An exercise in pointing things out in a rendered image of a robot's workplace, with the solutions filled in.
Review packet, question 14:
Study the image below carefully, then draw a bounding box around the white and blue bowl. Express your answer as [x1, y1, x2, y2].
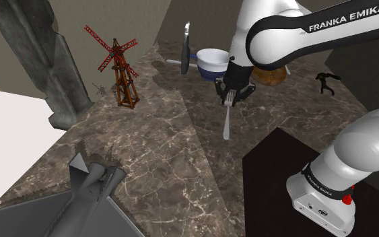
[188, 48, 232, 82]

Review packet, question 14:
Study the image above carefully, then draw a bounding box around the black human figure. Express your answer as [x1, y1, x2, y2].
[314, 72, 342, 97]

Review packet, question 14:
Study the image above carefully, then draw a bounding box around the grey stone column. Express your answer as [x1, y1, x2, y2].
[0, 0, 95, 131]

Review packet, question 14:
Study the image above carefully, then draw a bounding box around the brown round bread loaf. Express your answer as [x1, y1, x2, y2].
[250, 65, 287, 87]

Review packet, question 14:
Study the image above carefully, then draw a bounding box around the silver fork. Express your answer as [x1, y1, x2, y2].
[222, 90, 236, 141]

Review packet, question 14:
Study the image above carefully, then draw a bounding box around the red and brown windmill model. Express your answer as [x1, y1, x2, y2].
[83, 24, 141, 110]

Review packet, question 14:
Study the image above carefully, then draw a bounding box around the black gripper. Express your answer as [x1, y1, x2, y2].
[214, 56, 256, 108]

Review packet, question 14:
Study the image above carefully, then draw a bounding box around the grey aircraft model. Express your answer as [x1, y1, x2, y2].
[0, 151, 146, 237]

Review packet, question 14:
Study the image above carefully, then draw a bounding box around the white spoon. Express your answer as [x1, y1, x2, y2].
[166, 59, 198, 69]

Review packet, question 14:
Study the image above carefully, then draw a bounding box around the dark robot stand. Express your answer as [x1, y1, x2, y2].
[242, 127, 379, 237]

